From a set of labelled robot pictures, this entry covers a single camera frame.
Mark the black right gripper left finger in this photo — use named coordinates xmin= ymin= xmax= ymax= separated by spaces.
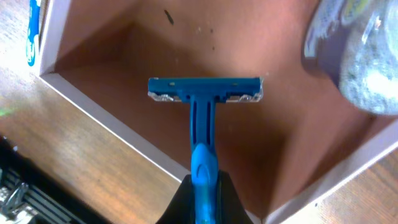
xmin=156 ymin=174 xmax=195 ymax=224

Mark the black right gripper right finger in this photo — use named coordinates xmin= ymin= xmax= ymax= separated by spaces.
xmin=216 ymin=170 xmax=253 ymax=224

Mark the blue disposable razor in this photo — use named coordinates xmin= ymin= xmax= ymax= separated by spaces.
xmin=148 ymin=77 xmax=263 ymax=223

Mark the clear blue pump bottle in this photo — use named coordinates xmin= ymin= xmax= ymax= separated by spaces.
xmin=302 ymin=0 xmax=397 ymax=116

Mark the blue white toothbrush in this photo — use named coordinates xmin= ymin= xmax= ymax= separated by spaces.
xmin=25 ymin=0 xmax=41 ymax=67

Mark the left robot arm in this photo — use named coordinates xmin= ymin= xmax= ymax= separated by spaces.
xmin=1 ymin=136 xmax=110 ymax=224

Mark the white cardboard box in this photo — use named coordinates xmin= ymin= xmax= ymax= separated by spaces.
xmin=40 ymin=1 xmax=397 ymax=223

